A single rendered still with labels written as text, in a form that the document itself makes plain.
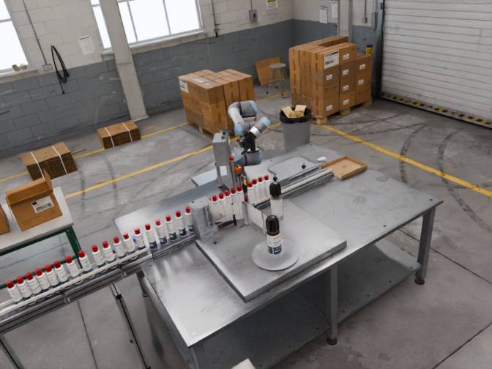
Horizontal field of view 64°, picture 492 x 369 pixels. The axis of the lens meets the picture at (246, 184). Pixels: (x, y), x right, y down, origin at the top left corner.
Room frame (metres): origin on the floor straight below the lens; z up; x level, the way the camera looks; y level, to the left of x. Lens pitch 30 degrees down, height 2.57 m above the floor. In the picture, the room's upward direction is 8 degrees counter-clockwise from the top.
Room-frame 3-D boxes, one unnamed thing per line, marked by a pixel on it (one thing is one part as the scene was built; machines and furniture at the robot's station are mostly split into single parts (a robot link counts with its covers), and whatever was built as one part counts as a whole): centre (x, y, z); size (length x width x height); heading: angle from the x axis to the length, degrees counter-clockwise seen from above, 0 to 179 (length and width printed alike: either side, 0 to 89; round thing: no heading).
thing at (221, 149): (2.61, 0.13, 1.38); 0.17 x 0.10 x 0.19; 173
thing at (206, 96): (6.57, 0.29, 0.45); 1.20 x 0.84 x 0.89; 28
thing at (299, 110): (5.24, -0.83, 0.50); 0.42 x 0.41 x 0.28; 117
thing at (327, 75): (6.66, -1.68, 0.57); 1.20 x 0.85 x 1.14; 119
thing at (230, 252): (2.13, -0.10, 0.86); 0.80 x 0.67 x 0.05; 118
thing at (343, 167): (3.05, -0.88, 0.85); 0.30 x 0.26 x 0.04; 118
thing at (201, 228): (2.30, 0.33, 1.01); 0.14 x 0.13 x 0.26; 118
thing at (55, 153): (5.62, 2.95, 0.16); 0.65 x 0.54 x 0.32; 121
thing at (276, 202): (2.37, -0.20, 1.03); 0.09 x 0.09 x 0.30
